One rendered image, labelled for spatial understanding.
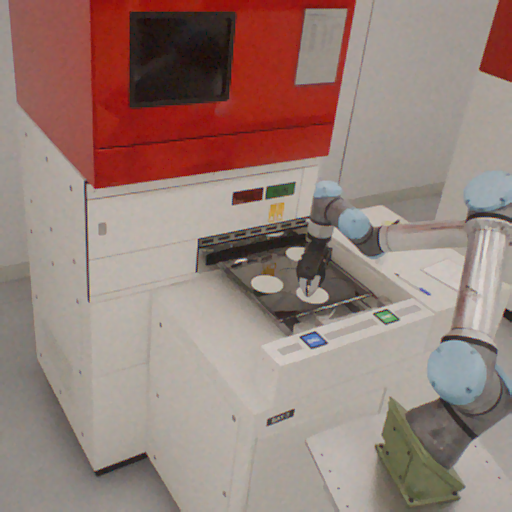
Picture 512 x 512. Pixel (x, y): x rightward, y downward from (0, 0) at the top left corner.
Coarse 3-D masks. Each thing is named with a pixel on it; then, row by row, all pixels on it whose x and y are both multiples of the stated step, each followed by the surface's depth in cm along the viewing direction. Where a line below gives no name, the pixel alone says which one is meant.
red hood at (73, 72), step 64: (64, 0) 165; (128, 0) 155; (192, 0) 164; (256, 0) 173; (320, 0) 184; (64, 64) 175; (128, 64) 163; (192, 64) 173; (256, 64) 183; (320, 64) 195; (64, 128) 186; (128, 128) 171; (192, 128) 182; (256, 128) 194; (320, 128) 208
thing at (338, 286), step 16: (256, 256) 219; (272, 256) 220; (240, 272) 209; (256, 272) 210; (272, 272) 211; (288, 272) 212; (336, 272) 215; (288, 288) 204; (336, 288) 207; (352, 288) 208; (272, 304) 195; (288, 304) 196; (304, 304) 197; (320, 304) 198
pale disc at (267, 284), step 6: (258, 276) 208; (264, 276) 208; (270, 276) 208; (252, 282) 204; (258, 282) 205; (264, 282) 205; (270, 282) 205; (276, 282) 206; (258, 288) 202; (264, 288) 202; (270, 288) 202; (276, 288) 203
